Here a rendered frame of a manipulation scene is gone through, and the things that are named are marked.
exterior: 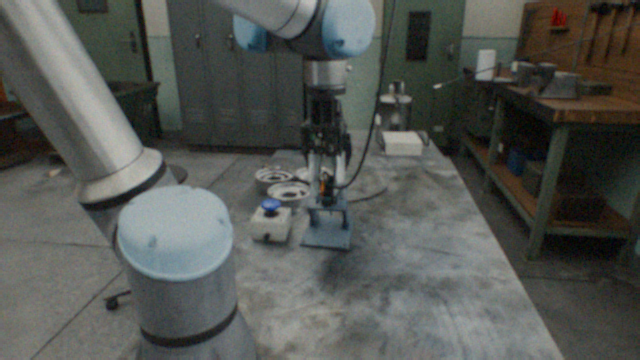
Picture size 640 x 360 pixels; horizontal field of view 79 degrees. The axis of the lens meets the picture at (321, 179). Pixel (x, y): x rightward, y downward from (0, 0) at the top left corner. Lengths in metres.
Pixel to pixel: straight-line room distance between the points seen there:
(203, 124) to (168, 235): 3.67
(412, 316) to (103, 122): 0.50
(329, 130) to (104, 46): 4.46
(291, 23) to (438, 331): 0.47
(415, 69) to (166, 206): 3.46
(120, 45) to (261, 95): 1.78
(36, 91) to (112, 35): 4.44
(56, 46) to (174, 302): 0.29
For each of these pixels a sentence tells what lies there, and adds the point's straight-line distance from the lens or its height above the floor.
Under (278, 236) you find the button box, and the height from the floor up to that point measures 0.81.
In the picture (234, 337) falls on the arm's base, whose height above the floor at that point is 0.86.
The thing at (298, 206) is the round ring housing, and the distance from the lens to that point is 0.92.
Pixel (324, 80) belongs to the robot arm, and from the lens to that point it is 0.66.
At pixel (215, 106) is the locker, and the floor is 0.49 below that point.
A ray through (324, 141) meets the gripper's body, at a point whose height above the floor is 1.03.
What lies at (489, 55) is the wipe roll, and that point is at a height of 1.03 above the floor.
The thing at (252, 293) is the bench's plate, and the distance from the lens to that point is 0.69.
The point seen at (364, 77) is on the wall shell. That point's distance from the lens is 4.13.
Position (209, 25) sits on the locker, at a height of 1.22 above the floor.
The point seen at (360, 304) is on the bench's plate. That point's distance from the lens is 0.66.
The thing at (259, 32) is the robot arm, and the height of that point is 1.21.
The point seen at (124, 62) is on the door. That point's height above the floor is 0.85.
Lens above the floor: 1.22
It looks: 22 degrees down
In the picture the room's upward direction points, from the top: straight up
